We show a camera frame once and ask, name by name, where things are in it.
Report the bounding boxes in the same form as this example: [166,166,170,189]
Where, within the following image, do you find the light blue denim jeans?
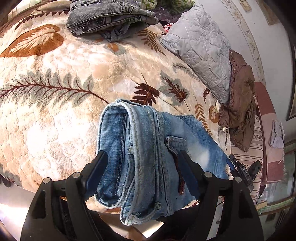
[95,100,228,225]

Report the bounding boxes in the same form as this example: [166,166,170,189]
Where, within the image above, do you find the striped floral bedsheet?
[231,115,263,203]

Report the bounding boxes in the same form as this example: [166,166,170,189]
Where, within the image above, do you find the pale cloth on headboard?
[269,120,285,149]

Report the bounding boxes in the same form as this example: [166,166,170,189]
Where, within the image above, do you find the brown satin embroidered garment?
[219,50,256,152]

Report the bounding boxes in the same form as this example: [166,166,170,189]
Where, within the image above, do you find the cream leaf-pattern fleece blanket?
[1,1,231,192]

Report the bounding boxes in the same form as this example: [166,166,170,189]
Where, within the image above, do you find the grey quilted pillow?
[160,3,231,103]

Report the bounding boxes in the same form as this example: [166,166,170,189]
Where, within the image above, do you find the dark purple cloth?
[152,6,181,26]

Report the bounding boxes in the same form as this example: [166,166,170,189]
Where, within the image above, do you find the green white patterned cloth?
[140,0,195,15]

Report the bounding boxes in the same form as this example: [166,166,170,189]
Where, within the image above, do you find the grey folded denim jeans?
[66,1,159,42]

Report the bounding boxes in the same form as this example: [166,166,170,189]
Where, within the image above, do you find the dark red bed frame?
[254,82,285,185]

